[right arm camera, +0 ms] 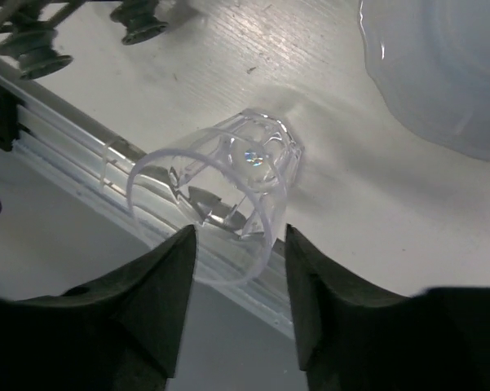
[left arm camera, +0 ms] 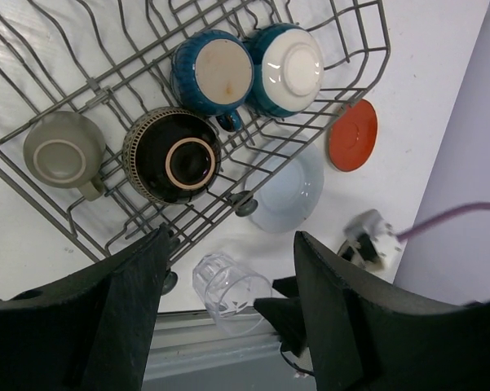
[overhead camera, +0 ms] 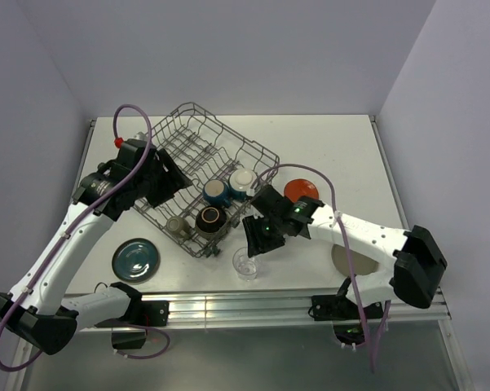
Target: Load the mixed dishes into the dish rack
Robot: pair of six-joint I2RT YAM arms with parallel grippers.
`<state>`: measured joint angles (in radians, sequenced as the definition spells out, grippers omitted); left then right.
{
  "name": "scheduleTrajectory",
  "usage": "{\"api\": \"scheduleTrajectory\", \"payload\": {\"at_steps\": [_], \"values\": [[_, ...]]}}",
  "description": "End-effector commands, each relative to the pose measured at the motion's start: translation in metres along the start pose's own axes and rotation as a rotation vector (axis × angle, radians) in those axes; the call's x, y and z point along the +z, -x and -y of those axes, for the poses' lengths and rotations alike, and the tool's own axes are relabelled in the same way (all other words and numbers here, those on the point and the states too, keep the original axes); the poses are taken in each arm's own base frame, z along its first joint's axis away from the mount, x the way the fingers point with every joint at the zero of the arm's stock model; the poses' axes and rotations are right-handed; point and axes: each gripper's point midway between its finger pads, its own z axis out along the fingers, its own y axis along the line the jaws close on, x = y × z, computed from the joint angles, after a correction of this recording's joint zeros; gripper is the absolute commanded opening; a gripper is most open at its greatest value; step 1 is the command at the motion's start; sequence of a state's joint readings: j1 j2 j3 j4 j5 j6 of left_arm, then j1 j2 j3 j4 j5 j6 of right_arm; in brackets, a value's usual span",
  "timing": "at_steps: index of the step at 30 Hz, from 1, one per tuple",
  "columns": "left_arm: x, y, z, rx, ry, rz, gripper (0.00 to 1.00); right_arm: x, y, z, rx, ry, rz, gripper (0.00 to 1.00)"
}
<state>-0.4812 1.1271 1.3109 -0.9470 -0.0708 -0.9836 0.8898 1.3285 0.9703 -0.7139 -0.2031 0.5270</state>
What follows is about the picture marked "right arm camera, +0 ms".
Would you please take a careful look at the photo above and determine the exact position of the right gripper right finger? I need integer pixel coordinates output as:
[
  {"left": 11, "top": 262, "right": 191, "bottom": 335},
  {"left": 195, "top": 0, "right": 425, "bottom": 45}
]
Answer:
[{"left": 285, "top": 226, "right": 490, "bottom": 390}]

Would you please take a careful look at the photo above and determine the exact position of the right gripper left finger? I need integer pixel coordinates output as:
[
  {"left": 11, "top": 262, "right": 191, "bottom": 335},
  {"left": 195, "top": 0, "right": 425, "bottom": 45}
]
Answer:
[{"left": 0, "top": 226, "right": 197, "bottom": 390}]

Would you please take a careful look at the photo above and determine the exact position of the clear plastic cup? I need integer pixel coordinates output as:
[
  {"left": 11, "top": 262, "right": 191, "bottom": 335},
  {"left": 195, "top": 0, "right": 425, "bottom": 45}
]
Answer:
[{"left": 126, "top": 109, "right": 303, "bottom": 286}]

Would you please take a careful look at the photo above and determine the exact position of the light blue glass plate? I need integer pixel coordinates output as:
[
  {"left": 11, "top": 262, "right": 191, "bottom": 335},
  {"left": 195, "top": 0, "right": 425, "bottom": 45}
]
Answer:
[{"left": 359, "top": 1, "right": 490, "bottom": 161}]

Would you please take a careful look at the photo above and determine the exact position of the aluminium mounting rail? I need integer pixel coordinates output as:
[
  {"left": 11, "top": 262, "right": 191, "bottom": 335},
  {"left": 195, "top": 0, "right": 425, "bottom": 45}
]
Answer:
[{"left": 0, "top": 60, "right": 294, "bottom": 337}]

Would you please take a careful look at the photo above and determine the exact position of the grey wire dish rack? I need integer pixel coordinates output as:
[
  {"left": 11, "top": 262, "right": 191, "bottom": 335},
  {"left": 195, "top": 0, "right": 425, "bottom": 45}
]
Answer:
[{"left": 0, "top": 0, "right": 169, "bottom": 81}]

